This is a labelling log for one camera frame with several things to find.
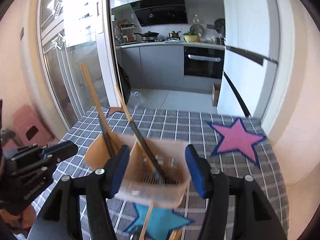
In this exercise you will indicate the cooking pot on stove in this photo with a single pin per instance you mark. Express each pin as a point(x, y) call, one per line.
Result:
point(174, 35)

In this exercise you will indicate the cardboard box on floor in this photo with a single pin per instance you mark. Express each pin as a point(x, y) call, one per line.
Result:
point(215, 94)

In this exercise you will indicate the pink plastic stool stack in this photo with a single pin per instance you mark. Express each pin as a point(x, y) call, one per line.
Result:
point(27, 129)

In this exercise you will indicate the black wok on stove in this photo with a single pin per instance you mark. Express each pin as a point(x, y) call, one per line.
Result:
point(148, 37)

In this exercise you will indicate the white refrigerator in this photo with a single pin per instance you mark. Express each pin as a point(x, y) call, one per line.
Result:
point(251, 56)

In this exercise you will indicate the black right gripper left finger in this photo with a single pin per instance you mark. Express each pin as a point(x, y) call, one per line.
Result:
point(59, 218)

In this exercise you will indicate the wooden chopstick crossing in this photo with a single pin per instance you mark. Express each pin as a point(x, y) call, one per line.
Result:
point(146, 221)

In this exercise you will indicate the white plastic utensil holder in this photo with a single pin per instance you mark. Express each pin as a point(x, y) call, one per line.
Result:
point(140, 186)

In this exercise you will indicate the wooden chopstick long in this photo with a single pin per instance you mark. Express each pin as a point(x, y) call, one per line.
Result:
point(128, 116)

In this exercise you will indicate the grey checkered star tablecloth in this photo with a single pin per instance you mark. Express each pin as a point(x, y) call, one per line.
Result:
point(185, 126)

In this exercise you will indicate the glass sliding door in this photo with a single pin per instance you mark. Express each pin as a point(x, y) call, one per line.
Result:
point(72, 33)

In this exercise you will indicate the person left hand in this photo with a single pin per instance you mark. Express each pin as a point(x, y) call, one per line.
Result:
point(22, 221)

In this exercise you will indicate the yellow bowl with greens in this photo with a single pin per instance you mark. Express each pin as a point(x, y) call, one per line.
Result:
point(191, 36)

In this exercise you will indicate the black built-in oven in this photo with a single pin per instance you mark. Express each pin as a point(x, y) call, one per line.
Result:
point(203, 62)

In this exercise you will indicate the black range hood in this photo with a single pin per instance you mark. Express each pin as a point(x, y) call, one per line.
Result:
point(160, 12)

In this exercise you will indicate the black handled utensil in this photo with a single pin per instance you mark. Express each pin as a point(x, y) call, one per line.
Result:
point(158, 172)

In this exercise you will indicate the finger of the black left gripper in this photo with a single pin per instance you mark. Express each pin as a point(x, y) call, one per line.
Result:
point(58, 153)

